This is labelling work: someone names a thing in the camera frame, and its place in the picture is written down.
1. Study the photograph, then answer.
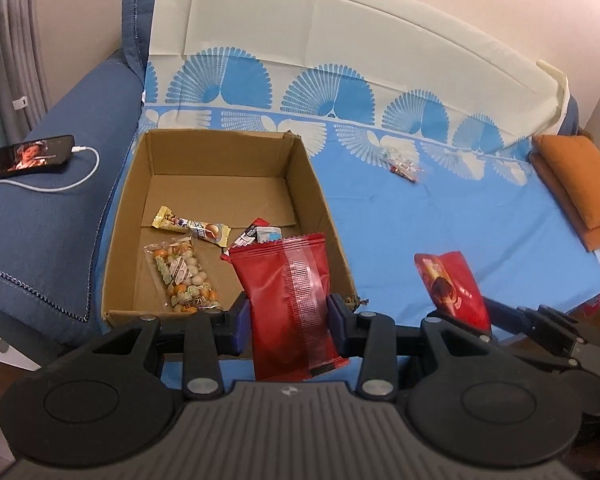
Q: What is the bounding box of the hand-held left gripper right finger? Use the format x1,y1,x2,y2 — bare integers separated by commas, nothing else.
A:
327,294,498,397

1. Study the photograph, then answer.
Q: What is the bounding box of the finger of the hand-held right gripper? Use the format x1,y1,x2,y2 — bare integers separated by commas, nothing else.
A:
482,296,600,354
500,341,583,377

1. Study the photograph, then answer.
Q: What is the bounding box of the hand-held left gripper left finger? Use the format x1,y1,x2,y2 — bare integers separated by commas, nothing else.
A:
82,292,254,397

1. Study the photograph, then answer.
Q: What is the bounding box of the large red snack bag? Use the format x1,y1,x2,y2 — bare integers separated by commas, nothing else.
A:
228,233,350,382

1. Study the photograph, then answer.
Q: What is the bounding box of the red chocolate snack packet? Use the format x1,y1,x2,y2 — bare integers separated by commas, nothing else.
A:
414,250,493,333

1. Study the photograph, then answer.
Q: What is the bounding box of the dark red snack packet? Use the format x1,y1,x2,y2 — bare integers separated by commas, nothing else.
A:
221,218,269,261

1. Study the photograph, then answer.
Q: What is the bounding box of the cream yellow snack bar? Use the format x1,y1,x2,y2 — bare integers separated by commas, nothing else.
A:
152,206,232,248

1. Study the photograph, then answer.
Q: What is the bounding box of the brown cardboard box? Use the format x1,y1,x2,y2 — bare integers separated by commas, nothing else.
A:
100,128,370,332

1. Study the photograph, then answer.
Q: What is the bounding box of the clear bag of coated peanuts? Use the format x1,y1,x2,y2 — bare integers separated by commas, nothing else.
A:
144,238,226,315

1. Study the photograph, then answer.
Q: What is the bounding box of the orange cushion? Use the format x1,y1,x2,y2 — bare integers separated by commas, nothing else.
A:
532,134,600,229
529,153,600,253

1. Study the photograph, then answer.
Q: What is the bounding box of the clear bag of wrapped candies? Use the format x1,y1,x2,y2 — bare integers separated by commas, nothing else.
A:
380,146,423,184

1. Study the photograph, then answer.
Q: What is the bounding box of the blue white printed sheet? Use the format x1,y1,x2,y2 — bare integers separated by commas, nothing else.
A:
98,0,600,386

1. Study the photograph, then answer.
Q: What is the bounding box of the blue denim sofa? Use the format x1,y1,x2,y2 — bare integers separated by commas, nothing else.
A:
0,0,582,367

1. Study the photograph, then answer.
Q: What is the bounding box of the black smartphone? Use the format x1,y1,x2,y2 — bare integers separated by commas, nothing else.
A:
0,134,76,182

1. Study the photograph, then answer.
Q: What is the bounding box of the grey curtain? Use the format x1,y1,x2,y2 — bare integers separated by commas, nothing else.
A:
0,0,52,136

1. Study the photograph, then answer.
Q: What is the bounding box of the white charging cable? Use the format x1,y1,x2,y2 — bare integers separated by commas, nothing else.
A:
0,146,101,193

